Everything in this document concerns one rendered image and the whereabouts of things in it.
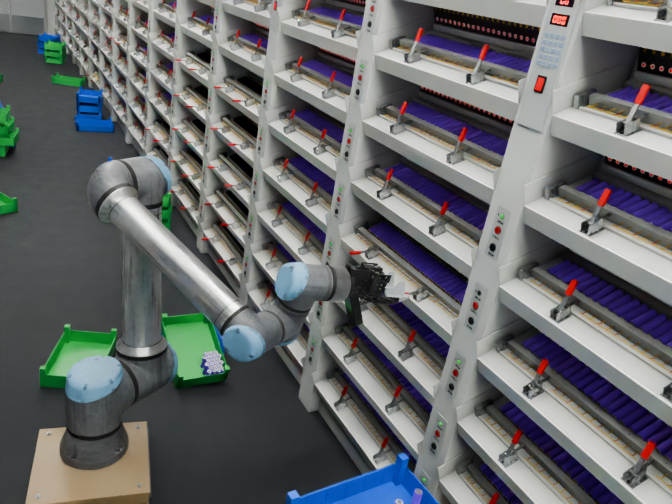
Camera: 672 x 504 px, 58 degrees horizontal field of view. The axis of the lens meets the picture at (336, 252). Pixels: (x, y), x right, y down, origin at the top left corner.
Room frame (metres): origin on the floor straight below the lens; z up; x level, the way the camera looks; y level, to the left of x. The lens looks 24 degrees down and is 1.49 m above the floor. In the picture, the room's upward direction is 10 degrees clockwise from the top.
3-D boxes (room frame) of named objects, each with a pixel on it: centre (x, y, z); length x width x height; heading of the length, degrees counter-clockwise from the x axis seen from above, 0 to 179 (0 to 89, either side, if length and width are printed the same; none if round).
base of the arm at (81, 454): (1.36, 0.60, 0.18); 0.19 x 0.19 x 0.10
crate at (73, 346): (1.89, 0.89, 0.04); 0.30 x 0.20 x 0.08; 10
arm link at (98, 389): (1.38, 0.60, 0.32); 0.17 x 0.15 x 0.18; 153
